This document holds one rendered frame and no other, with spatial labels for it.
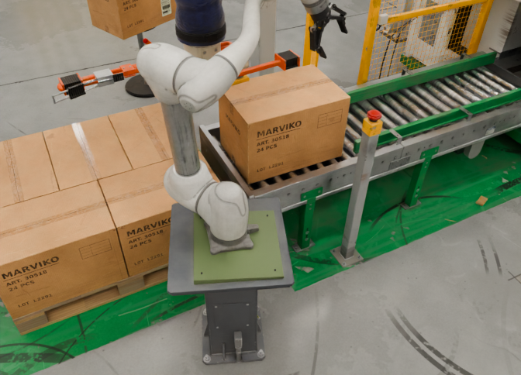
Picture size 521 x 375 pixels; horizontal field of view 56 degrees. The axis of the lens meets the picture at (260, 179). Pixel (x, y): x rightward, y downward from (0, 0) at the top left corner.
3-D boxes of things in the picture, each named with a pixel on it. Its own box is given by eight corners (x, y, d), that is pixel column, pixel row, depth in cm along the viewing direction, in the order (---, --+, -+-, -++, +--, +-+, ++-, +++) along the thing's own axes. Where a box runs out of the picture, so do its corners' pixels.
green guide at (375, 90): (483, 56, 380) (487, 46, 374) (494, 63, 373) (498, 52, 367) (305, 106, 325) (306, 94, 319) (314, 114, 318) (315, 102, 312)
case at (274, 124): (308, 120, 314) (312, 63, 287) (341, 156, 287) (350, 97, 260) (220, 144, 294) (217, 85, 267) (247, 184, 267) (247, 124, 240)
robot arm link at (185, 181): (198, 223, 204) (160, 198, 212) (223, 198, 212) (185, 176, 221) (169, 73, 145) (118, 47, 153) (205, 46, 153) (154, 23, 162)
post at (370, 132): (347, 249, 305) (374, 115, 239) (353, 256, 301) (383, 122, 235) (338, 252, 303) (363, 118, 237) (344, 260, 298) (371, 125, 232)
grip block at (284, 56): (289, 59, 229) (290, 49, 226) (299, 67, 224) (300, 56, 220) (274, 63, 226) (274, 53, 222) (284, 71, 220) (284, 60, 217)
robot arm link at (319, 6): (329, -12, 175) (334, 1, 180) (311, -17, 180) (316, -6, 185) (313, 8, 174) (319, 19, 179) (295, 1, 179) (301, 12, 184)
